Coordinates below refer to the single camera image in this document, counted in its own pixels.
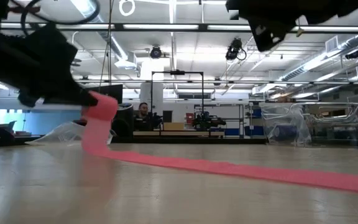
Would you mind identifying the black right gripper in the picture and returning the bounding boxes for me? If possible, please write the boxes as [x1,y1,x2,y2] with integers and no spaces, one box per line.
[225,0,339,53]

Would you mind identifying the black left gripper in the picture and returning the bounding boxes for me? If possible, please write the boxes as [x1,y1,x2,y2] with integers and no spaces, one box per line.
[0,22,99,108]

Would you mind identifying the pink elastic bandage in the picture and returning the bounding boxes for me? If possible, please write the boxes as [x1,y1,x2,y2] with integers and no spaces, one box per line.
[81,90,358,196]

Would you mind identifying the clear plastic bag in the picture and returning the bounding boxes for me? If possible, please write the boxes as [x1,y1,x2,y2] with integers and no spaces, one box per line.
[26,121,117,146]

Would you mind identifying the clear bag with dark roll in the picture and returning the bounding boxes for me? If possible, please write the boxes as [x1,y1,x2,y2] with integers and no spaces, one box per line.
[259,102,313,147]

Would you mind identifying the black computer monitor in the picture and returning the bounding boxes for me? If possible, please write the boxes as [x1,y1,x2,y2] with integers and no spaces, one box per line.
[87,83,124,105]

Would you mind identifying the black cylinder with silver rim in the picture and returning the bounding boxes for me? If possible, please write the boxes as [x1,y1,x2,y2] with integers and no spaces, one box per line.
[111,103,134,138]

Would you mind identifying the yellow hanging clip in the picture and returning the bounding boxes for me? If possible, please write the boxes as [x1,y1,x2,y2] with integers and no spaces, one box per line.
[295,18,305,38]

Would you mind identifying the person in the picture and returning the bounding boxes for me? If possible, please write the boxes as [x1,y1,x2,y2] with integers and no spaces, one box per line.
[133,102,163,132]

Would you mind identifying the overhead rig light bar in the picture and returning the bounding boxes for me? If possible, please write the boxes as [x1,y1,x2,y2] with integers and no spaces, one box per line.
[0,22,358,33]

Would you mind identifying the white ceiling vent grille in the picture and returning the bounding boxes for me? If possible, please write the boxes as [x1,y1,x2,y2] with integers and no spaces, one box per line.
[325,35,339,54]

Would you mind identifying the distant wooden workbench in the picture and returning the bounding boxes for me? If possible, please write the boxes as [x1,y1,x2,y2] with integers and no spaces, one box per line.
[133,129,226,138]

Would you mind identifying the distant black robot arms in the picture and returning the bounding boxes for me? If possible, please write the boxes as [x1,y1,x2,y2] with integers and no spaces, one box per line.
[192,111,227,131]

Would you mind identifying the clear plastic storage box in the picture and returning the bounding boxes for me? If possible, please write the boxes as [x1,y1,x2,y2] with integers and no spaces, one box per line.
[290,101,358,147]

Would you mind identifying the black overhead camera with cable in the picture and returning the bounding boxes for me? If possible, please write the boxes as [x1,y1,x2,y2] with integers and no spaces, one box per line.
[225,37,247,62]

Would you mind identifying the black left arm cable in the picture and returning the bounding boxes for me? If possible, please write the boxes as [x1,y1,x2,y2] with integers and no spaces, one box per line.
[9,0,101,26]

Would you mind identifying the distant black rig frame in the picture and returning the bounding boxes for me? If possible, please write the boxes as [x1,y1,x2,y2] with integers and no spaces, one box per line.
[150,70,205,131]

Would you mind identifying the silver ventilation duct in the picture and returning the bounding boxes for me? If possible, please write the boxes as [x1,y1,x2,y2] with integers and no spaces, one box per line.
[280,32,358,82]

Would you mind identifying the black table frame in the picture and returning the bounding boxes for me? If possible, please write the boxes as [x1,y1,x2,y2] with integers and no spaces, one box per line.
[0,135,267,146]

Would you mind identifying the white cable loop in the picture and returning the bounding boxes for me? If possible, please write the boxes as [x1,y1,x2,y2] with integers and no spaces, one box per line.
[118,0,136,17]

